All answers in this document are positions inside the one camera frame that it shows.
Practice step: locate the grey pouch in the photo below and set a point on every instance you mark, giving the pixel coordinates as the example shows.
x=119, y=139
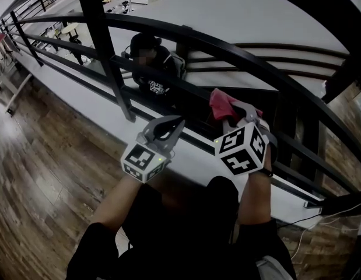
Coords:
x=270, y=268

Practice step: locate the person's right forearm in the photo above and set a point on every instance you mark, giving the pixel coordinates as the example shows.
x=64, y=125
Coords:
x=254, y=197

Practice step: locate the person's black clothing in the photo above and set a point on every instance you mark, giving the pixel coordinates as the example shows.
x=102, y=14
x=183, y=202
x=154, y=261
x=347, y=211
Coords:
x=180, y=238

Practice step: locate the black square pillar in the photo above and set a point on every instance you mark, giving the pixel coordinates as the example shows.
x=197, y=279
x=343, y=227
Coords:
x=95, y=34

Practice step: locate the white table frame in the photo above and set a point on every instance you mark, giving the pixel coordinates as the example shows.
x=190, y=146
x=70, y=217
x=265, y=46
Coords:
x=18, y=90

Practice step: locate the black metal handrail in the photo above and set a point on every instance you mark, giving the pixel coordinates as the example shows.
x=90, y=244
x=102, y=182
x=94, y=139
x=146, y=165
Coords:
x=157, y=24

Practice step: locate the distant black railing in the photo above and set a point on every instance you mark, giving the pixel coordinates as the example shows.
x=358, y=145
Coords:
x=37, y=3

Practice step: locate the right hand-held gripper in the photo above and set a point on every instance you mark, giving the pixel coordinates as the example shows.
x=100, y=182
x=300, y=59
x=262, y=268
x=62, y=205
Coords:
x=241, y=153

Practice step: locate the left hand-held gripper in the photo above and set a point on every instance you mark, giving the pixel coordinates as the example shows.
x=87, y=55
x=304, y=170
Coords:
x=145, y=163

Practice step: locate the person's left forearm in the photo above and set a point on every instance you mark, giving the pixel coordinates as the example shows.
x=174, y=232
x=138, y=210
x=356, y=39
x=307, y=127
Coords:
x=119, y=200

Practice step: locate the black metal railing bars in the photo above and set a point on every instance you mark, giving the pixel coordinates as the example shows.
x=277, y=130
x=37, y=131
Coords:
x=66, y=49

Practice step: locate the round beige table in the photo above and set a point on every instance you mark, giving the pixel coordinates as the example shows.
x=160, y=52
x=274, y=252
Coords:
x=70, y=28

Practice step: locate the black wristband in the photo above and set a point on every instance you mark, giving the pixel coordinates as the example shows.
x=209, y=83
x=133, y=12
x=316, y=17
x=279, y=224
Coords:
x=267, y=172

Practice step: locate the black staircase railing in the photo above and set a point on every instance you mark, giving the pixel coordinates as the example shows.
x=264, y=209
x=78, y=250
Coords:
x=291, y=58

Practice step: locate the pink cloth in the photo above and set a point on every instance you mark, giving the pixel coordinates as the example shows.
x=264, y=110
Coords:
x=220, y=104

